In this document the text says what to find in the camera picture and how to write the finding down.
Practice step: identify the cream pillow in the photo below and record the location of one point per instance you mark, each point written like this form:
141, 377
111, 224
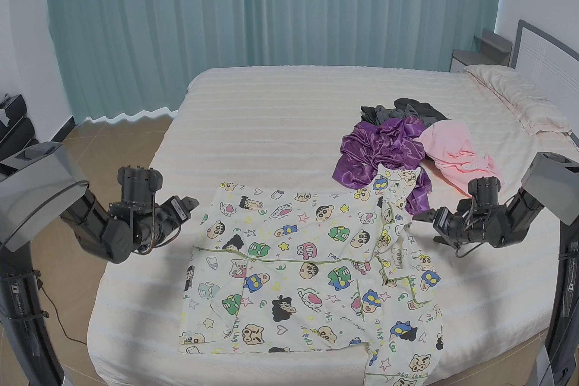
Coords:
520, 99

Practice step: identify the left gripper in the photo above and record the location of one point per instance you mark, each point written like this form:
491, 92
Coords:
174, 217

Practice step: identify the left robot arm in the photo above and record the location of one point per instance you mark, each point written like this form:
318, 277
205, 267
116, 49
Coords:
90, 221

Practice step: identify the pink garment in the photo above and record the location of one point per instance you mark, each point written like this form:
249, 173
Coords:
452, 149

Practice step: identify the white printed pyjama top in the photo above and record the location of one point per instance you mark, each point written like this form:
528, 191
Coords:
294, 239

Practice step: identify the black chest of drawers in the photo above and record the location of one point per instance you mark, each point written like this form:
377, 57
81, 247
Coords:
18, 131

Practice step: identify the purple satin garment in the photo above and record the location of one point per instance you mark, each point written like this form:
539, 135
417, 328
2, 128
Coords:
375, 149

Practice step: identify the black garment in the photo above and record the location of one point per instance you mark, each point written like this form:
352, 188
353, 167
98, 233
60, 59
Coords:
420, 108

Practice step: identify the grey garment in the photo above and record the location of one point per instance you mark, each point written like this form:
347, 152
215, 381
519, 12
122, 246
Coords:
384, 112

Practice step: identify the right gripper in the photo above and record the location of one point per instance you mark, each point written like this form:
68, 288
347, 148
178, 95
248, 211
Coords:
448, 226

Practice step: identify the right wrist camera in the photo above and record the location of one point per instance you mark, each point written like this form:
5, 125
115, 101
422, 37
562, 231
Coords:
463, 207

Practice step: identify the bed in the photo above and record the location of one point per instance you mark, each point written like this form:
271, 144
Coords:
271, 126

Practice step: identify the grey white bedside table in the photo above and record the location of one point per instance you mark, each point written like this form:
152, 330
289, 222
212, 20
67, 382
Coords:
466, 58

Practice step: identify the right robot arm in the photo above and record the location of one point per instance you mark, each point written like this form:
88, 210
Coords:
511, 217

